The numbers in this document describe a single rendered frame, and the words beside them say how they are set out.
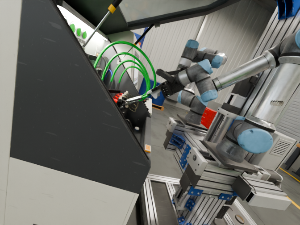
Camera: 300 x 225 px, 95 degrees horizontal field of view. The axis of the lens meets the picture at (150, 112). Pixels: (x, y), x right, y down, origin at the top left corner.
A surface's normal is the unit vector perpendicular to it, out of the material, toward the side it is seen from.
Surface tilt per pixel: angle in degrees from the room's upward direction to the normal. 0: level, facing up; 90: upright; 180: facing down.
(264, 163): 90
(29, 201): 90
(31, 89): 90
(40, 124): 90
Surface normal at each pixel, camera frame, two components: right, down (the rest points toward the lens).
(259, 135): -0.39, 0.26
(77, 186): -0.01, 0.29
